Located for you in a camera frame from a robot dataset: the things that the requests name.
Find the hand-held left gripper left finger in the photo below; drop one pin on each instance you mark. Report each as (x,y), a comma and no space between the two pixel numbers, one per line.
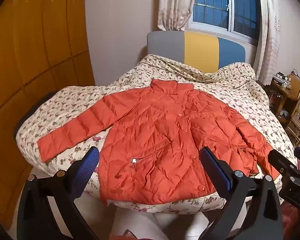
(86,166)

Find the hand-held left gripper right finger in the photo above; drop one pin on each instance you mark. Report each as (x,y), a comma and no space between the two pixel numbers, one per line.
(220,167)

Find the orange puffer jacket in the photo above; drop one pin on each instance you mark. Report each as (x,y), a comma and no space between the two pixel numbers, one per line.
(152,135)

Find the person's pink clothing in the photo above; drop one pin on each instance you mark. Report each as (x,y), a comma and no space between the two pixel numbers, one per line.
(293,222)

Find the wooden desk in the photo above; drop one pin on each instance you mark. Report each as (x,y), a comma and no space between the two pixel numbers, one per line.
(282,102)

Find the floral quilt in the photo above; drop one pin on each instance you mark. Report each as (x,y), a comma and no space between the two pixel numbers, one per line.
(72,97)

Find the dark box on desk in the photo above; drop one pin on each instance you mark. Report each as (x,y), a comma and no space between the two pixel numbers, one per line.
(279,81)

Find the orange wooden wardrobe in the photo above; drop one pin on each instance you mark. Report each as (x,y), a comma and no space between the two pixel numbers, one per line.
(35,67)

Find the grey yellow blue headboard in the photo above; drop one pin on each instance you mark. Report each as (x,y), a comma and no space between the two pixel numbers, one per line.
(200,47)

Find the beige patterned curtain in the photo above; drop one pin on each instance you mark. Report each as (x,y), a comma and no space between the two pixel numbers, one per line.
(268,37)
(175,2)

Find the barred window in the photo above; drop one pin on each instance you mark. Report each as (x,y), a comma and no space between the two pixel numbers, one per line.
(215,5)

